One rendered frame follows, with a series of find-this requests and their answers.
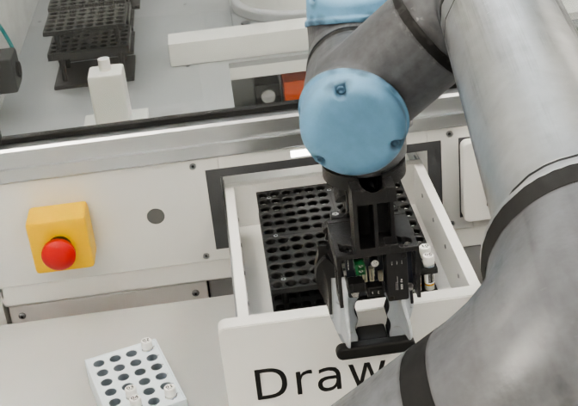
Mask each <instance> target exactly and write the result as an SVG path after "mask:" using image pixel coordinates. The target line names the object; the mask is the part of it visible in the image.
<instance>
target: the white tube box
mask: <svg viewBox="0 0 578 406"><path fill-rule="evenodd" d="M151 341H152V346H153V349H152V350H151V351H150V352H143V349H142V346H141V343H139V344H135V345H132V346H130V347H126V348H122V349H119V350H115V351H113V352H110V353H106V354H102V355H98V356H96V357H93V358H89V359H86V360H84V362H85V365H86V370H87V373H88V378H89V384H90V388H91V390H92V392H93V394H94V397H95V400H96V403H97V405H98V406H130V402H129V400H127V398H126V393H125V388H126V387H127V386H128V385H130V384H133V385H135V386H136V388H137V393H138V395H139V396H140V397H141V401H142V406H188V401H187V399H186V397H185V395H184V393H183V391H182V389H181V387H180V385H179V383H178V381H177V380H176V378H175V375H174V373H173V372H172V370H171V368H170V366H169V363H168V361H167V360H166V358H165V356H164V354H163V352H162V350H161V348H160V347H159V345H158V343H157V340H156V339H152V340H151ZM166 384H173V385H174V386H175V389H176V398H173V399H171V400H168V399H166V397H165V394H164V389H163V388H164V386H165V385H166Z"/></svg>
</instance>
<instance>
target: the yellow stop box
mask: <svg viewBox="0 0 578 406"><path fill-rule="evenodd" d="M25 226H26V231H27V234H28V241H29V244H30V248H31V252H32V256H33V259H34V265H35V270H36V271H37V273H38V274H43V273H50V272H57V271H64V270H53V269H50V268H49V267H47V266H46V265H45V263H44V262H43V261H42V259H41V252H42V249H43V247H44V245H45V244H46V243H47V242H49V241H51V240H53V239H64V240H66V241H68V242H70V243H71V244H72V245H73V246H74V248H75V250H76V259H75V261H74V263H73V264H72V266H71V267H69V268H67V269H65V270H70V269H77V268H89V267H93V266H94V265H95V253H96V245H95V237H94V232H93V228H92V224H91V220H90V215H89V208H88V204H87V203H86V201H79V202H73V203H66V204H59V205H52V206H40V207H33V208H30V209H29V212H28V218H27V222H26V225H25Z"/></svg>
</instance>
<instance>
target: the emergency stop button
mask: <svg viewBox="0 0 578 406"><path fill-rule="evenodd" d="M41 259H42V261H43V262H44V263H45V265H46V266H47V267H49V268H50V269H53V270H65V269H67V268H69V267H71V266H72V264H73V263H74V261H75V259H76V250H75V248H74V246H73V245H72V244H71V243H70V242H68V241H66V240H64V239H53V240H51V241H49V242H47V243H46V244H45V245H44V247H43V249H42V252H41Z"/></svg>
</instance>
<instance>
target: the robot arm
mask: <svg viewBox="0 0 578 406"><path fill-rule="evenodd" d="M304 26H305V27H306V28H307V31H308V41H309V53H308V58H307V64H306V74H305V80H304V88H303V90H302V92H301V95H300V97H299V101H298V115H299V127H300V133H301V138H302V140H303V142H304V146H305V148H306V149H307V151H308V152H309V153H310V154H311V156H312V157H313V158H314V160H315V161H316V162H318V163H320V164H321V165H322V169H323V179H324V180H325V181H326V182H327V183H328V184H329V185H330V186H332V187H333V188H334V195H335V202H336V203H342V204H343V207H342V208H341V209H340V210H337V211H331V212H329V216H330V218H328V219H327V220H326V221H325V222H324V223H323V224H322V228H323V233H325V240H317V254H316V258H315V262H314V273H315V278H316V282H317V287H318V289H319V291H320V293H321V294H322V296H323V299H324V301H325V303H326V305H327V307H328V310H329V315H330V318H331V320H332V322H333V324H334V326H335V329H336V332H337V334H338V336H339V337H340V339H341V341H342V343H346V346H347V347H348V348H351V342H352V341H359V340H360V338H359V335H358V331H357V329H356V325H357V322H358V317H357V313H356V310H355V308H354V307H355V303H356V301H357V300H358V298H359V297H360V296H364V295H367V297H368V298H371V297H377V296H385V297H386V300H385V302H384V309H385V312H386V316H387V321H386V325H385V328H386V332H387V335H388V337H390V336H396V335H406V336H407V337H408V339H409V340H411V339H412V338H413V333H412V327H411V323H410V317H411V313H412V310H413V307H414V296H413V291H414V289H415V292H416V295H417V298H421V267H422V263H421V255H420V253H419V244H418V242H417V241H416V238H415V233H414V230H413V229H412V228H411V225H410V223H409V220H408V218H407V215H406V212H405V211H399V210H398V208H397V204H396V203H394V201H397V194H396V186H395V184H396V183H398V182H399V181H401V180H402V179H403V177H404V176H405V173H406V160H405V155H406V153H407V142H406V136H407V134H408V131H409V128H410V127H412V126H413V119H414V117H416V116H417V115H418V114H419V113H421V112H422V111H423V110H424V109H425V108H427V107H428V106H429V105H430V104H431V103H433V102H434V101H435V100H436V99H438V98H439V97H440V96H441V95H442V94H444V93H445V92H446V91H447V90H448V89H450V88H451V87H452V86H453V84H456V85H457V88H458V94H459V98H460V101H461V105H462V108H463V111H464V117H465V121H466V125H467V127H468V131H469V134H470V141H471V144H472V147H473V151H474V154H475V158H476V161H477V167H478V170H479V174H480V177H481V181H482V185H483V190H484V193H485V197H486V201H487V204H488V208H489V213H490V217H491V220H490V221H489V224H488V226H487V228H486V230H485V232H484V235H483V240H482V244H481V252H480V267H481V274H482V279H483V283H482V284H481V285H480V286H479V288H478V289H477V290H476V292H475V293H474V294H473V295H472V297H471V298H470V299H469V300H468V302H467V303H466V304H464V305H463V306H462V307H461V308H460V309H459V310H458V311H457V312H456V313H454V314H453V315H452V316H451V317H450V318H449V319H448V320H447V321H445V322H444V323H442V324H441V325H440V326H439V327H438V328H436V329H434V330H433V331H432V332H430V333H429V334H428V335H426V336H424V337H423V338H422V339H420V340H419V341H418V342H417V343H416V344H414V345H412V346H411V347H410V348H408V349H407V350H406V351H404V352H403V353H402V354H400V355H399V356H397V357H396V358H395V359H394V360H392V361H391V362H390V363H388V364H387V365H386V366H384V367H383V368H381V369H380V370H378V371H377V372H375V373H374V374H373V375H372V376H371V377H370V378H368V379H367V380H365V381H364V382H362V383H361V384H359V385H358V386H357V387H355V388H354V389H353V390H351V391H350V392H349V393H348V394H346V395H345V396H344V397H342V398H341V399H339V400H338V401H337V402H335V403H333V404H332V405H331V406H578V31H577V29H576V27H575V25H574V23H573V22H572V20H571V18H570V16H569V13H568V11H567V10H566V9H565V7H564V5H563V2H562V0H306V21H305V22H304Z"/></svg>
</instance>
